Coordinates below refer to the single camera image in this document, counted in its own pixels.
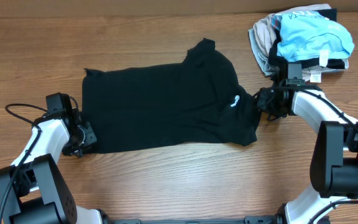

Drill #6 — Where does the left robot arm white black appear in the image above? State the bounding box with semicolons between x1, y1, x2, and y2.
0;119;111;224

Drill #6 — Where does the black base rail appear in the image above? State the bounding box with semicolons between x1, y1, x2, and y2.
109;215;287;224

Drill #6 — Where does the light blue folded garment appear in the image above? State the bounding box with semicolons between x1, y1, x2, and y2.
272;11;354;62

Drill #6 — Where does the grey folded garment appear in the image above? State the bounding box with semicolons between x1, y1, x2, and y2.
248;29;278;77

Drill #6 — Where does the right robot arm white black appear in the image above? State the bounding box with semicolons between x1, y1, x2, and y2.
254;85;358;223

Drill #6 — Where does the black t-shirt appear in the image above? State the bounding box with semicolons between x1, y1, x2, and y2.
82;39;261;154

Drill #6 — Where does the beige folded garment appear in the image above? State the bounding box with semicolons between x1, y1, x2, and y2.
251;4;343;81

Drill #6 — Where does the black folded garment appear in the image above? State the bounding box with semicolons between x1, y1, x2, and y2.
267;9;349;70

